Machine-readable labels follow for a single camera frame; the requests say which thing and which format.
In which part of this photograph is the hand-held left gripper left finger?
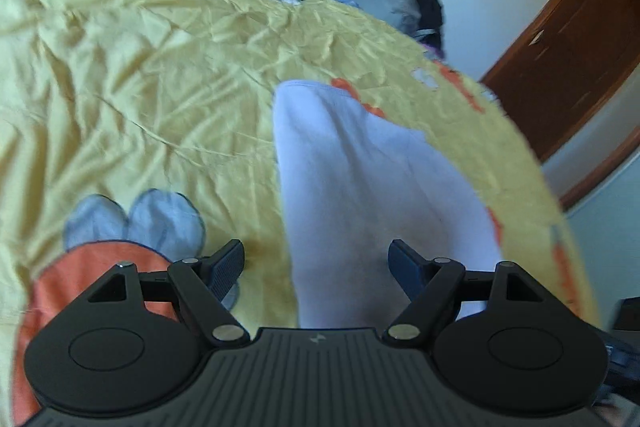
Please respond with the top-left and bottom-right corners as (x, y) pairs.
(85, 238), (252, 349)

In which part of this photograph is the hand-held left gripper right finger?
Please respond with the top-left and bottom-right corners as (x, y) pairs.
(381, 238), (543, 349)

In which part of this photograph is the white towel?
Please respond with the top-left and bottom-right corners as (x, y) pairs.
(272, 80), (506, 330)

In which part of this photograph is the yellow printed bedsheet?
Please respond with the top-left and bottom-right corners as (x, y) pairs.
(0, 0), (601, 423)

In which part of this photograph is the black backpack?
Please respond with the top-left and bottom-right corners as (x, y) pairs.
(409, 0), (446, 55)

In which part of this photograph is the brown wooden door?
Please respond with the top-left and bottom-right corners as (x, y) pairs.
(479, 0), (640, 164)

